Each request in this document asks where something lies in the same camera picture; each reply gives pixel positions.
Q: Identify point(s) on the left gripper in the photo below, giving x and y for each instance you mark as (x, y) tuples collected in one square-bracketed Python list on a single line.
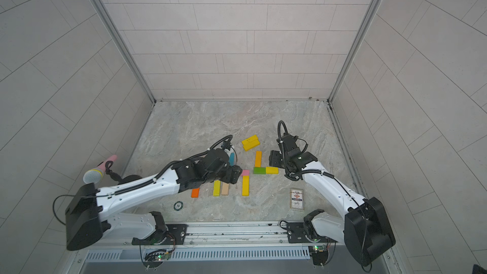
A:
[(229, 177)]

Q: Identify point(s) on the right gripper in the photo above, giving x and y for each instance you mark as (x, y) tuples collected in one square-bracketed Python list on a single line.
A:
[(273, 158)]

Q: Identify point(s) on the teal block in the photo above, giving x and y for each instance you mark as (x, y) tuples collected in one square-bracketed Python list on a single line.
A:
[(232, 159)]

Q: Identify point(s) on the amber orange block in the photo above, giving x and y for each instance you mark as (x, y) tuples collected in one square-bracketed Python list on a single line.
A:
[(258, 159)]

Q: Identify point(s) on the green block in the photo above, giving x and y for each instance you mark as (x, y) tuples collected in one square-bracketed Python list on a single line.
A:
[(259, 170)]

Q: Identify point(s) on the small yellow block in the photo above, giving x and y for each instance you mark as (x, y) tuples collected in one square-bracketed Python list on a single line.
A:
[(272, 170)]

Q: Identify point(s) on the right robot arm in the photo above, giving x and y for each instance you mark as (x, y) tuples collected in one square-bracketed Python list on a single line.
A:
[(362, 225)]

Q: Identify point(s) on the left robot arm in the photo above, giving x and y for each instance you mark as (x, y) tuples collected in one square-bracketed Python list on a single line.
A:
[(94, 214)]

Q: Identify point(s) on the playing card box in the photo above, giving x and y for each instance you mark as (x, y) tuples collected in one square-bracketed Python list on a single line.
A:
[(297, 199)]

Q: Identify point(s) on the black microphone stand base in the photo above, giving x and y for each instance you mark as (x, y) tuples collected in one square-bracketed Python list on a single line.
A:
[(129, 179)]

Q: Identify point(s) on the right circuit board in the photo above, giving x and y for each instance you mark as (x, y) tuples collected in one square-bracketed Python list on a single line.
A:
[(320, 255)]

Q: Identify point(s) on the circuit board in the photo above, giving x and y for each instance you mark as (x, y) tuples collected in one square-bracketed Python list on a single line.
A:
[(320, 255), (154, 259)]

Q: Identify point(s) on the left circuit board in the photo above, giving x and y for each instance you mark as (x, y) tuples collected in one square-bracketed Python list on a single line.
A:
[(154, 259)]

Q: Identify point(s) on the aluminium mounting rail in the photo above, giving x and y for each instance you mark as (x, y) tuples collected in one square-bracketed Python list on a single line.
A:
[(236, 234)]

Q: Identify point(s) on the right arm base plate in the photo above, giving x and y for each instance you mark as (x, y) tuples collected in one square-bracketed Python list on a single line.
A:
[(296, 234)]

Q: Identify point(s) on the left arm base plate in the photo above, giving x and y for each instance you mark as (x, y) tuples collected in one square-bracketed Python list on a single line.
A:
[(175, 234)]

